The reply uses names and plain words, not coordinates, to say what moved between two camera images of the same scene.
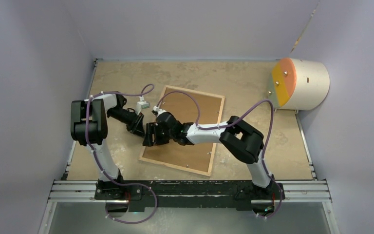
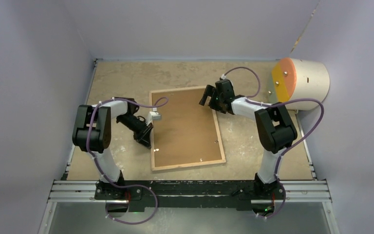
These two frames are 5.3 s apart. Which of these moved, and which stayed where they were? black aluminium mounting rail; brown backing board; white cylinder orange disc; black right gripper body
Moved: brown backing board; black right gripper body
Stayed: black aluminium mounting rail; white cylinder orange disc
